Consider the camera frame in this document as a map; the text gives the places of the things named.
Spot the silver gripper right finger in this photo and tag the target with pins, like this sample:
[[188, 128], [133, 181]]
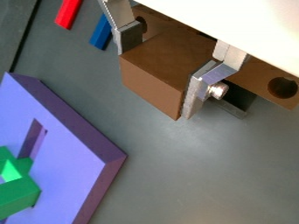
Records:
[[205, 83]]

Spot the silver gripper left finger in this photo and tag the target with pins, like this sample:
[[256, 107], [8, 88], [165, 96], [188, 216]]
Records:
[[126, 29]]

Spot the brown T-shaped block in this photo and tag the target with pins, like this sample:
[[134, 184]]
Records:
[[156, 68]]

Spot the black angled holder fixture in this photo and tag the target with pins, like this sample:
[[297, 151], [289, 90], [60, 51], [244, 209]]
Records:
[[236, 100]]

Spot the purple fixture base block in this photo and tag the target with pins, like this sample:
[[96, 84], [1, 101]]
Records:
[[74, 160]]

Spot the blue peg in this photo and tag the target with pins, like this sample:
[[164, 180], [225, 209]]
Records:
[[100, 36]]

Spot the red peg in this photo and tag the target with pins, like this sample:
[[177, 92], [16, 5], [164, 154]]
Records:
[[66, 13]]

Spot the green U-shaped block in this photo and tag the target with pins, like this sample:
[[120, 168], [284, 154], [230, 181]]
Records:
[[18, 191]]

